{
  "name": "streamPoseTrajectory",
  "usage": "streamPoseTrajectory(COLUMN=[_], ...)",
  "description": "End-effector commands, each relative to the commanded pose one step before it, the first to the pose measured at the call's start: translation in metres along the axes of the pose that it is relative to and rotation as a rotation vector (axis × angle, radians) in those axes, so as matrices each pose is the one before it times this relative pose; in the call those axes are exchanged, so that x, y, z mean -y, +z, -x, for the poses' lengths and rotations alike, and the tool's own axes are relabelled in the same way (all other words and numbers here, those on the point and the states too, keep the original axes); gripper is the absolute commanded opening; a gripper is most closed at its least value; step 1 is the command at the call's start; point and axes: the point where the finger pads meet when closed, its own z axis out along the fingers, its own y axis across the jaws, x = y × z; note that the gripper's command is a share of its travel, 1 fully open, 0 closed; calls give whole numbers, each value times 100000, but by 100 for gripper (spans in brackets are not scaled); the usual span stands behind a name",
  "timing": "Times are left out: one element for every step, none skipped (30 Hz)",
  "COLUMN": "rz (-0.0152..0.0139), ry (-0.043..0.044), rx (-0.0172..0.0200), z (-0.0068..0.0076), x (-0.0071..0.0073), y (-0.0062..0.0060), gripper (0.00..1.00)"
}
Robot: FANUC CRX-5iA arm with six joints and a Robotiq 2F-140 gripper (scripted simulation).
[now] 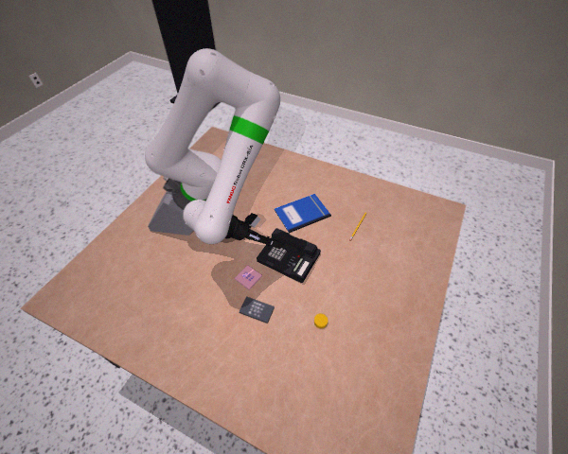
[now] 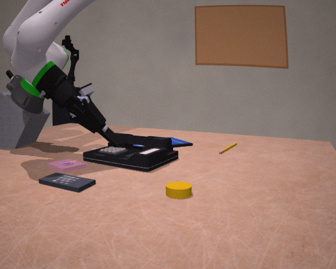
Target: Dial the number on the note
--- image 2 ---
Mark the blue notebook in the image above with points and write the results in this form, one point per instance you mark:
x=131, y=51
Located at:
x=176, y=143

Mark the pink sticky note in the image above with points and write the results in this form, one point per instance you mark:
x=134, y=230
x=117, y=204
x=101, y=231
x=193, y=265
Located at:
x=67, y=165

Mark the yellow short cylinder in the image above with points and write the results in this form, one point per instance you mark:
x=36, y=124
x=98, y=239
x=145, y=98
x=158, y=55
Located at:
x=178, y=190

